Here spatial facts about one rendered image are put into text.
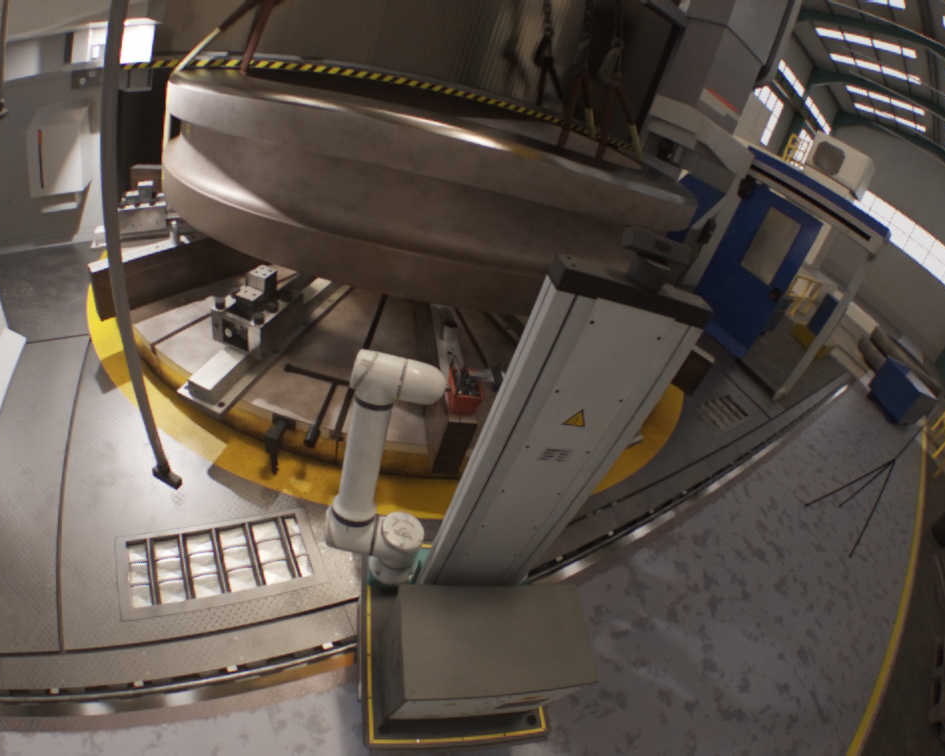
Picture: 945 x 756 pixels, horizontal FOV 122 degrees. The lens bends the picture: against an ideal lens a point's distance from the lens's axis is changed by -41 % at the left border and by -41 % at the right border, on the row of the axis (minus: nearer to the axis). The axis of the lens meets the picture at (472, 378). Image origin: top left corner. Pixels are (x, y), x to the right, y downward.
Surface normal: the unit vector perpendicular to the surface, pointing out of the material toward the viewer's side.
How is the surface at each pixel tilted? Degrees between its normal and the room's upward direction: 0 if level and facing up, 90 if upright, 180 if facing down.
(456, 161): 90
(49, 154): 90
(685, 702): 0
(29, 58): 90
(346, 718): 0
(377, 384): 74
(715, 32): 90
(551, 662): 0
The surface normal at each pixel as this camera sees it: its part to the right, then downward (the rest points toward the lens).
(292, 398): 0.28, -0.76
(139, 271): 0.78, 0.54
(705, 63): -0.84, 0.11
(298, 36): 0.50, 0.64
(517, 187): 0.21, 0.65
